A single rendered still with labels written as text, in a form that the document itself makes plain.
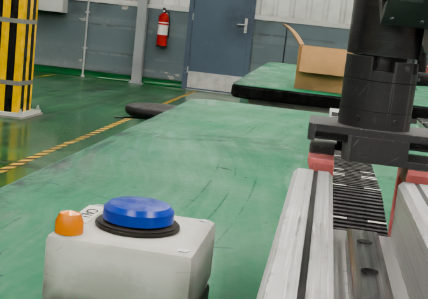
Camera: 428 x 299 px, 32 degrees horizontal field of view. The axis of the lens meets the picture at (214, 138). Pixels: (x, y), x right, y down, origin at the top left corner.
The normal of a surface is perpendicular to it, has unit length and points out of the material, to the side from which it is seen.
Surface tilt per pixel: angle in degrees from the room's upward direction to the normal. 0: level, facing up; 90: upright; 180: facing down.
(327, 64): 68
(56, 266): 90
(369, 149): 90
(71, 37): 90
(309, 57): 63
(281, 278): 0
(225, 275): 0
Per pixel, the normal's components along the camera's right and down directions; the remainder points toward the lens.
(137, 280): -0.15, 0.13
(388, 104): 0.07, 0.15
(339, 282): 0.11, -0.98
